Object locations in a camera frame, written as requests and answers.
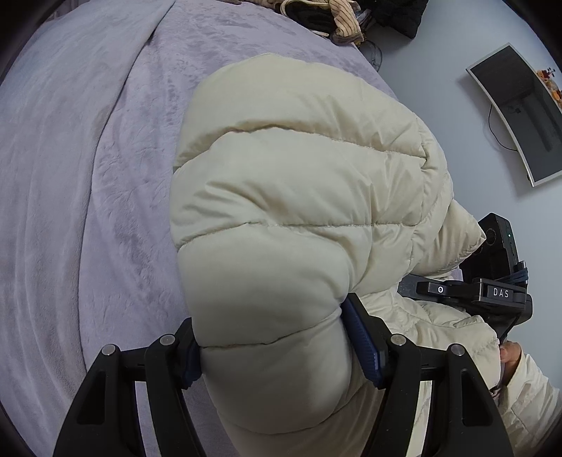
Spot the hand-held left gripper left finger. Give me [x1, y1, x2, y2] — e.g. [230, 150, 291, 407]
[53, 317, 203, 457]

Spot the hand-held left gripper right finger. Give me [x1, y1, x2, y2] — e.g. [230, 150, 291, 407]
[340, 292, 514, 457]

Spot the beige striped garment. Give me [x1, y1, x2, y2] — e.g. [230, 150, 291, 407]
[268, 0, 366, 45]

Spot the person's right hand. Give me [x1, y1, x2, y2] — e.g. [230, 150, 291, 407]
[498, 340, 524, 379]

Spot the black screen cable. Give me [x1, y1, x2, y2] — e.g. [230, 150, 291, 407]
[487, 103, 519, 153]

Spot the orange flower decoration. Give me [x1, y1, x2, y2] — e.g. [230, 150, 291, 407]
[536, 66, 562, 104]

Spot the wall-mounted flat screen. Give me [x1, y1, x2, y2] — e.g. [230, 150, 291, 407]
[466, 43, 562, 188]

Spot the cream puffer jacket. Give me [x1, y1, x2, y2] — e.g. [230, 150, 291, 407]
[169, 53, 501, 457]

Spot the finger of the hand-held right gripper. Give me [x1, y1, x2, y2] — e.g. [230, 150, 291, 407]
[397, 275, 479, 309]

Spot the black puffer jacket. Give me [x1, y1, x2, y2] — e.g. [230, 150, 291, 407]
[364, 0, 429, 40]

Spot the lilac plush blanket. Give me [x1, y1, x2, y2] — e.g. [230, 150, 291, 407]
[0, 0, 396, 457]

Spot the dark garment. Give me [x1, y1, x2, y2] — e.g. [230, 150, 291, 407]
[287, 0, 341, 37]

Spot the person's right forearm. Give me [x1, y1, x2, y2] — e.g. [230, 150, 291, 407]
[491, 352, 562, 457]

